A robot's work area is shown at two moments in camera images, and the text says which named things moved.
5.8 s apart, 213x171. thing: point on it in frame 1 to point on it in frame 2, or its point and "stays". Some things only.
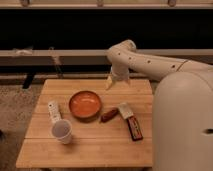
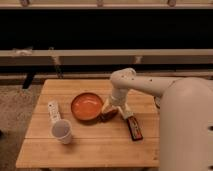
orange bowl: x=85 y=106 stays
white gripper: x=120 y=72 to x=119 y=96
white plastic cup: x=62 y=130 stays
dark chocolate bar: x=134 y=128 stays
